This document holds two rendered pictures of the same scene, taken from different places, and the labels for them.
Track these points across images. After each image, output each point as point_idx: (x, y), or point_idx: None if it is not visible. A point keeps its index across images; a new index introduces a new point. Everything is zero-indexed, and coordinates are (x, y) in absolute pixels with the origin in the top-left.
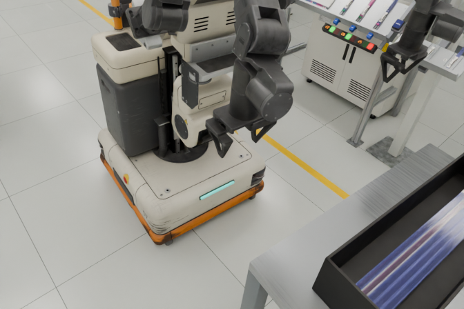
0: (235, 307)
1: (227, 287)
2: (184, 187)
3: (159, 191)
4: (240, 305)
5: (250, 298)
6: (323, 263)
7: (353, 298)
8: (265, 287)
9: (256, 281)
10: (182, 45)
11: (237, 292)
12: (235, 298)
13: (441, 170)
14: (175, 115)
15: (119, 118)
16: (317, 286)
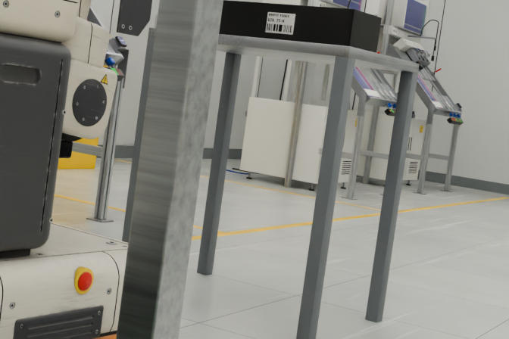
0: (210, 334)
1: (183, 337)
2: (95, 236)
3: (117, 247)
4: (206, 332)
5: (348, 91)
6: (354, 15)
7: (364, 23)
8: (358, 55)
9: (353, 60)
10: None
11: (187, 332)
12: (198, 334)
13: (238, 1)
14: (79, 86)
15: (57, 133)
16: (351, 40)
